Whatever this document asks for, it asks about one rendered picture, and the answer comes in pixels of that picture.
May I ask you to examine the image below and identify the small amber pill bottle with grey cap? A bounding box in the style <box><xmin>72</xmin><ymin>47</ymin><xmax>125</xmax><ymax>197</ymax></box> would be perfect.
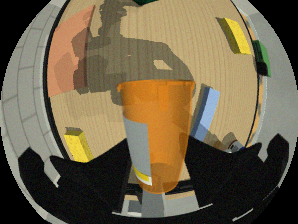
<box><xmin>213</xmin><ymin>140</ymin><xmax>231</xmax><ymax>153</ymax></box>

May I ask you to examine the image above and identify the blue rectangular bar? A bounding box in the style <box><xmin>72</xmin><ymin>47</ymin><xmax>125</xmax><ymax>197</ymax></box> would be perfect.
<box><xmin>190</xmin><ymin>87</ymin><xmax>220</xmax><ymax>142</ymax></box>

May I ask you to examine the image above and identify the yellow sponge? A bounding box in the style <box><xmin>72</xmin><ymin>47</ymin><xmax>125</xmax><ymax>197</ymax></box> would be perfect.
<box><xmin>219</xmin><ymin>17</ymin><xmax>251</xmax><ymax>55</ymax></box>
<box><xmin>64</xmin><ymin>130</ymin><xmax>94</xmax><ymax>162</ymax></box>

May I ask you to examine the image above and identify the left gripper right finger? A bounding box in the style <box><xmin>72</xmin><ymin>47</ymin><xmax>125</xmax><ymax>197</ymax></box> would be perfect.
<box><xmin>184</xmin><ymin>135</ymin><xmax>262</xmax><ymax>208</ymax></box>

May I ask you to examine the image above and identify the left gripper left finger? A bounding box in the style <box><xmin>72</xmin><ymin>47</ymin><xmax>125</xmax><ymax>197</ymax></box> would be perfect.
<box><xmin>49</xmin><ymin>137</ymin><xmax>132</xmax><ymax>214</ymax></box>

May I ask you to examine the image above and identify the amber pill bottle with white label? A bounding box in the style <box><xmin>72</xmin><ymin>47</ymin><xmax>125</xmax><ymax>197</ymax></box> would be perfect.
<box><xmin>228</xmin><ymin>140</ymin><xmax>245</xmax><ymax>153</ymax></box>

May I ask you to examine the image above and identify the orange pill bottle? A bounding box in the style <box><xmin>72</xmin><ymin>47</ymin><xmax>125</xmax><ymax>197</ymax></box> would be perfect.
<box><xmin>117</xmin><ymin>79</ymin><xmax>195</xmax><ymax>194</ymax></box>

